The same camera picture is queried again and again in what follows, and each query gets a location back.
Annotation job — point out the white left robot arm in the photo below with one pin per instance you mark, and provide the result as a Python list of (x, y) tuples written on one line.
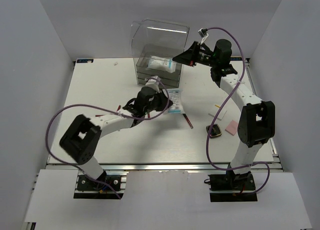
[(81, 138)]

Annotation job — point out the blue table corner label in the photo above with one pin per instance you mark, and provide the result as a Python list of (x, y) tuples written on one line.
[(236, 58), (84, 61)]

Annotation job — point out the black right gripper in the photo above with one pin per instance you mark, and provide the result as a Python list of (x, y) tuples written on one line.
[(190, 57)]

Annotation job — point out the black gold compact case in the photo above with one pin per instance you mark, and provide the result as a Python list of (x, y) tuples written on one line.
[(215, 132)]

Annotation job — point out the pink sticky pad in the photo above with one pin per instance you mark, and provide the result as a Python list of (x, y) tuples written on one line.
[(232, 128)]

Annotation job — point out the white pad right yellow stick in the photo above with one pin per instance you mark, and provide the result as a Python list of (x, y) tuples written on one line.
[(214, 112)]

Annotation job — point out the blue table corner label right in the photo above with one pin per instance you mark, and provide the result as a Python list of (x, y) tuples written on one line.
[(236, 58)]

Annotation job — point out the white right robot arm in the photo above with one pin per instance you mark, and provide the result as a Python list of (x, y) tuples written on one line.
[(257, 119)]

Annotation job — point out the blue table corner label left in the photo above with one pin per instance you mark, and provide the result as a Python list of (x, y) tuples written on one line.
[(84, 61)]

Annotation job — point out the white blue sachet packet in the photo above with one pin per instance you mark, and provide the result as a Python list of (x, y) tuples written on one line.
[(175, 97), (162, 64)]

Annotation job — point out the clear acrylic makeup organizer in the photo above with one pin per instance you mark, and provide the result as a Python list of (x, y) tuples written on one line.
[(154, 43)]

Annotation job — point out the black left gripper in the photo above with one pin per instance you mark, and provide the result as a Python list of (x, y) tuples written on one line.
[(163, 100)]

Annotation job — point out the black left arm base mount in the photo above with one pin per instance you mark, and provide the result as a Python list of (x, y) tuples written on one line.
[(88, 189)]

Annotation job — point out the aluminium front rail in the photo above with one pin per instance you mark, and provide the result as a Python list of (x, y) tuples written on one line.
[(273, 167)]

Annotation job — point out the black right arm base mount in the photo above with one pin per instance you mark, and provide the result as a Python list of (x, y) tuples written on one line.
[(231, 187)]

